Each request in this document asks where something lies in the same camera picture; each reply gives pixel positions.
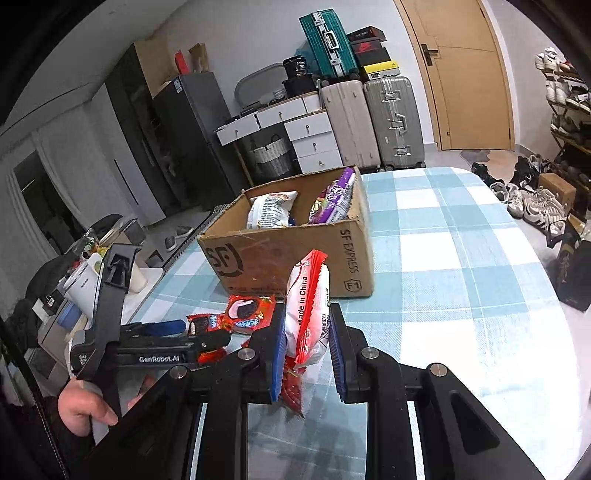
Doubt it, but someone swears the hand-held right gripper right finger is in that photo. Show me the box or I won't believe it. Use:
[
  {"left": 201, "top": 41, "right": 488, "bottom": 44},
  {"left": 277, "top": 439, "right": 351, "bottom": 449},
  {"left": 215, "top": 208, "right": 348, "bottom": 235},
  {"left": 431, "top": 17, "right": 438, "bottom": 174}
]
[{"left": 328, "top": 302, "right": 548, "bottom": 480}]

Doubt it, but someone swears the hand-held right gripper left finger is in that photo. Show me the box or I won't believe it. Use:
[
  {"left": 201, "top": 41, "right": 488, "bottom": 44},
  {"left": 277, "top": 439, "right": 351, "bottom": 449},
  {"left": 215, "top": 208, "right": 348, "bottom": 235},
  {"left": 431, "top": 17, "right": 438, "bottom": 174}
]
[{"left": 81, "top": 302, "right": 288, "bottom": 480}]

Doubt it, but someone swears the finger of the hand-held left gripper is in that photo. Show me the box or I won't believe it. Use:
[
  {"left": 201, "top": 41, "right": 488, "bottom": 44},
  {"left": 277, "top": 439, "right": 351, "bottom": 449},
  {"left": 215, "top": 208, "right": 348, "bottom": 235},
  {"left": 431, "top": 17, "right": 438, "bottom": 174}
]
[
  {"left": 121, "top": 320, "right": 190, "bottom": 341},
  {"left": 187, "top": 329, "right": 232, "bottom": 357}
]

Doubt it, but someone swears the small dark cookie packet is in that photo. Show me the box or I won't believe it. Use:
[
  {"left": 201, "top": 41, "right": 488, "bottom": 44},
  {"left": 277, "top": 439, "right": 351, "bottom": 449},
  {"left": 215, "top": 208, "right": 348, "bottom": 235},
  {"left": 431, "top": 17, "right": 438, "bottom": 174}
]
[{"left": 186, "top": 313, "right": 227, "bottom": 334}]

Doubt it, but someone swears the red cookie packet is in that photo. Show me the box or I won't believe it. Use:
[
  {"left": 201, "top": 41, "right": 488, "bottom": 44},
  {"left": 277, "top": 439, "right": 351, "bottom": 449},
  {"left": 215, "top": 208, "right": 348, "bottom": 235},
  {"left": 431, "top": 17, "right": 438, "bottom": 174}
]
[{"left": 222, "top": 294, "right": 278, "bottom": 334}]

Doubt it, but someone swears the red white candy packet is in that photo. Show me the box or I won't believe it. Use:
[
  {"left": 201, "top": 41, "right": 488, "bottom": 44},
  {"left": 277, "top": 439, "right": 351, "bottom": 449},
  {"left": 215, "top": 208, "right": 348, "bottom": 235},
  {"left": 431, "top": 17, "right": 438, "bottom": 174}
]
[{"left": 281, "top": 249, "right": 332, "bottom": 420}]

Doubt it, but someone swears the brown cardboard box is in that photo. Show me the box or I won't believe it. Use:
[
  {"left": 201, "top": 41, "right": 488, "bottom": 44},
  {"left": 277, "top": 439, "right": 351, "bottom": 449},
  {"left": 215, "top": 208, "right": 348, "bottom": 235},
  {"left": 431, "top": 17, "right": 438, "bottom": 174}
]
[{"left": 197, "top": 166, "right": 375, "bottom": 298}]

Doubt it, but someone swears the white brown noodle packet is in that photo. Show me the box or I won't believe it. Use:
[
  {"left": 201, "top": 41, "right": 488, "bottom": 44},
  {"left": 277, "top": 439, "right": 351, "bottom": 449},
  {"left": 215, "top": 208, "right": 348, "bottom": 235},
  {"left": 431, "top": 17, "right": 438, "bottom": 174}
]
[{"left": 246, "top": 191, "right": 300, "bottom": 230}]

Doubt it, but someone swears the purple snack packet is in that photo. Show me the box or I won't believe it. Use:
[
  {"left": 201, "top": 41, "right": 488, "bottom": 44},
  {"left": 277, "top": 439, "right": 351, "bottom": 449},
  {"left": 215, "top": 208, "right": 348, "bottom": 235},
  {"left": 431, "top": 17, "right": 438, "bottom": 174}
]
[{"left": 308, "top": 167, "right": 356, "bottom": 225}]

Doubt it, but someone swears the person's left hand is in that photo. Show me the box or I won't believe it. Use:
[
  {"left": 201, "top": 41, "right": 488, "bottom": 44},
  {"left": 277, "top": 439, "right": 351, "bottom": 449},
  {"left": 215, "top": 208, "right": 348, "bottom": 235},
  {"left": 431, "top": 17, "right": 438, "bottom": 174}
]
[{"left": 58, "top": 382, "right": 120, "bottom": 435}]

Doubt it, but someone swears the white electric kettle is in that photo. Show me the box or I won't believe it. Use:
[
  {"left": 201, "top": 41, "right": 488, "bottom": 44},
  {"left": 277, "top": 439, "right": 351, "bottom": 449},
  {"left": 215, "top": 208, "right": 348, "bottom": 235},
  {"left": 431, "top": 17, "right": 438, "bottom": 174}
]
[{"left": 62, "top": 254, "right": 105, "bottom": 319}]

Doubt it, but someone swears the checked blue white tablecloth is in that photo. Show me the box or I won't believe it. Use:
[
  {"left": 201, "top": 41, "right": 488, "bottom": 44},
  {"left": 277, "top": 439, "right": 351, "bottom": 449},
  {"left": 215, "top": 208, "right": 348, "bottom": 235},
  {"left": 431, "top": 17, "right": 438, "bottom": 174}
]
[{"left": 117, "top": 166, "right": 578, "bottom": 480}]

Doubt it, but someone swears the black refrigerator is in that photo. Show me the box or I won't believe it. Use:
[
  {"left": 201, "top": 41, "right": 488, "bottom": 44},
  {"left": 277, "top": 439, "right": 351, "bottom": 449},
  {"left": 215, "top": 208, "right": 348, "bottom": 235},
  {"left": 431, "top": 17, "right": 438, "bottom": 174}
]
[{"left": 152, "top": 73, "right": 245, "bottom": 215}]

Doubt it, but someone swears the woven laundry basket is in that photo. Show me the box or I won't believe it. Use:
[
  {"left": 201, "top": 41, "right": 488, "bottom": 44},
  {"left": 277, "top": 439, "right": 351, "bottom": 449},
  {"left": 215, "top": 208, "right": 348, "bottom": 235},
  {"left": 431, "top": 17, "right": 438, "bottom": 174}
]
[{"left": 249, "top": 135, "right": 294, "bottom": 178}]

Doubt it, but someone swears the tall dark cabinet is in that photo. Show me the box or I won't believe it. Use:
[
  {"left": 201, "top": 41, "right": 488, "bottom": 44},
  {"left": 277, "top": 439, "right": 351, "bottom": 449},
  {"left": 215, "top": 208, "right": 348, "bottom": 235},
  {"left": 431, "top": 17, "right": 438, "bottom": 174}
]
[{"left": 105, "top": 39, "right": 185, "bottom": 227}]

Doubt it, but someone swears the white drawer dresser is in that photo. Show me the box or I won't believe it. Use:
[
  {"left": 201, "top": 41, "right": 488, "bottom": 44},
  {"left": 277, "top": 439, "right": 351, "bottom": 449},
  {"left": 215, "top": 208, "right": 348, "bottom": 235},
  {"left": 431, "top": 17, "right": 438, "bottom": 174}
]
[{"left": 216, "top": 92, "right": 345, "bottom": 174}]

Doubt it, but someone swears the beige suitcase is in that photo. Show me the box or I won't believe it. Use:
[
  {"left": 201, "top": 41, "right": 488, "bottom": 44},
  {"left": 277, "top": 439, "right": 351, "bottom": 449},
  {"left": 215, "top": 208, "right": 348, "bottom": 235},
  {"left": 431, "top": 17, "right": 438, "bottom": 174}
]
[{"left": 318, "top": 79, "right": 382, "bottom": 169}]

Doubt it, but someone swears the grey suitcase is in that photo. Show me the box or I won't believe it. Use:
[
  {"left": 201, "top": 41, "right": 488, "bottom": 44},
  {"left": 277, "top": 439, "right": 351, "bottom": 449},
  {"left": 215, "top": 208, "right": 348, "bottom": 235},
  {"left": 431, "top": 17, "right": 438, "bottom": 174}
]
[{"left": 363, "top": 76, "right": 426, "bottom": 169}]

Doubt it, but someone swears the pile of sneakers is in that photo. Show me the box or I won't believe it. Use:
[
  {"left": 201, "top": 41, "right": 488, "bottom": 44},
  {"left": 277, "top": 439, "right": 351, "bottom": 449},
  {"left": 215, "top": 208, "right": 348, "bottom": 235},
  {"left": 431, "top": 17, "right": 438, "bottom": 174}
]
[{"left": 471, "top": 154, "right": 568, "bottom": 236}]

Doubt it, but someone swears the black paper bag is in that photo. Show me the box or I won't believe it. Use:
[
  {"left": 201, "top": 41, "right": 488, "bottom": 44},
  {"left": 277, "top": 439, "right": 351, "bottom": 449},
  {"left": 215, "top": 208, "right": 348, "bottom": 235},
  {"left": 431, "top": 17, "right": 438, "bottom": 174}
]
[{"left": 547, "top": 222, "right": 591, "bottom": 312}]

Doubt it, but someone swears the grey oval mirror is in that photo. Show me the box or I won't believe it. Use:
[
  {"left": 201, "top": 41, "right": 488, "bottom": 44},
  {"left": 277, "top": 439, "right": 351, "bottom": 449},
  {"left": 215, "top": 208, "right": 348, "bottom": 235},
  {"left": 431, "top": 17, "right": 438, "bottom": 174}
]
[{"left": 234, "top": 63, "right": 287, "bottom": 109}]

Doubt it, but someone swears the brown paper bag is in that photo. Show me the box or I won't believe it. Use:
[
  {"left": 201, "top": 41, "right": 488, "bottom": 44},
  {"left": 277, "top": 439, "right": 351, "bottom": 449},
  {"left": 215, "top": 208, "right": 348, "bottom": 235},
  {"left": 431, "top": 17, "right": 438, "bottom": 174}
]
[{"left": 188, "top": 43, "right": 209, "bottom": 75}]

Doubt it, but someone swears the black round container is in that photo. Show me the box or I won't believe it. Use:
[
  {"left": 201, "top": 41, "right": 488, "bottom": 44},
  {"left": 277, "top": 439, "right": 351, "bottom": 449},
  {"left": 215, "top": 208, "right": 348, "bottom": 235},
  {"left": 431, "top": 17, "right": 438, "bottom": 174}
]
[{"left": 283, "top": 55, "right": 319, "bottom": 97}]

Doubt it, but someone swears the small cardboard box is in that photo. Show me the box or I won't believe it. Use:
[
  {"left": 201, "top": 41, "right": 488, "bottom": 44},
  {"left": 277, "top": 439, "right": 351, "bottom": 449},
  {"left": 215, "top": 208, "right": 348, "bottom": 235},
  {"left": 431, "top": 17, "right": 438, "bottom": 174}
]
[{"left": 538, "top": 173, "right": 577, "bottom": 210}]

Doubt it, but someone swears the yellow black shoe box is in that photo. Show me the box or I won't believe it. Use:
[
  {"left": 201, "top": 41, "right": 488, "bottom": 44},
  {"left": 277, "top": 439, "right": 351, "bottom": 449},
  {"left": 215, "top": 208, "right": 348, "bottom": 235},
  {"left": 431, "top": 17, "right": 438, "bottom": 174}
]
[{"left": 360, "top": 61, "right": 400, "bottom": 78}]

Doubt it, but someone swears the wooden door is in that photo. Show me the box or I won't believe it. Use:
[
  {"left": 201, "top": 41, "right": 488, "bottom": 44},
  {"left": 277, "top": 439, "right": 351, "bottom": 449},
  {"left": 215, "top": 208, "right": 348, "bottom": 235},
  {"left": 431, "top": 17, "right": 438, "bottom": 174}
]
[{"left": 394, "top": 0, "right": 515, "bottom": 151}]

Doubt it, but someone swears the teal suitcase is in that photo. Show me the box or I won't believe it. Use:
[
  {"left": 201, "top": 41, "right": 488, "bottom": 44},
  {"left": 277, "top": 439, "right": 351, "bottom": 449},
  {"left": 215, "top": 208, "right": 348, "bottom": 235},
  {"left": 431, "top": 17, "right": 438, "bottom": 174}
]
[{"left": 299, "top": 9, "right": 358, "bottom": 79}]

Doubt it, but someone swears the shoe rack with shoes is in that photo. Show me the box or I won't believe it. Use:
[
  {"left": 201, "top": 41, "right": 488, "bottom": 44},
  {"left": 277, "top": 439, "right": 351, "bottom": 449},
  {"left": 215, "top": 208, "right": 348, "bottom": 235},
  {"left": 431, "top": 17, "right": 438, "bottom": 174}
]
[{"left": 536, "top": 46, "right": 591, "bottom": 222}]

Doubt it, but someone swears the black cable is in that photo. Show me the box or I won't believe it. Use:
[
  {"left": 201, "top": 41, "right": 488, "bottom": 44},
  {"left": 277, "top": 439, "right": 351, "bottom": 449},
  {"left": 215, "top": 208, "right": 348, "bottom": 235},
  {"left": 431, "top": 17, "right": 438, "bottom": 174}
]
[{"left": 0, "top": 318, "right": 68, "bottom": 467}]

